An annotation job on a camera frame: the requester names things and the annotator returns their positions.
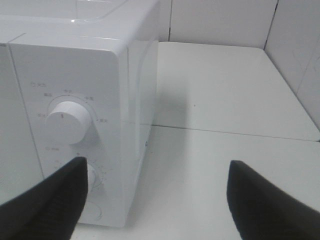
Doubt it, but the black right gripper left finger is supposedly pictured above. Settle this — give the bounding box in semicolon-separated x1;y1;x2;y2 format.
0;157;88;240

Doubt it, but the white microwave oven body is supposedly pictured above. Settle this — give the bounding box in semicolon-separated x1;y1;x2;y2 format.
0;0;160;228

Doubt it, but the white microwave knob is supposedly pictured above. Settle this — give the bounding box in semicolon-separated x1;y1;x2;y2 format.
87;164;100;193
45;101;92;145

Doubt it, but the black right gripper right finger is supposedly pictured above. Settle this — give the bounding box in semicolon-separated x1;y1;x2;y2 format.
226;160;320;240

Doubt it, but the white microwave door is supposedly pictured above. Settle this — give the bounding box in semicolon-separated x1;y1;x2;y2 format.
0;43;44;204

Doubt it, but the round white door release button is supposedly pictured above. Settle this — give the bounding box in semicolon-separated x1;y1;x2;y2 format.
82;201;102;221

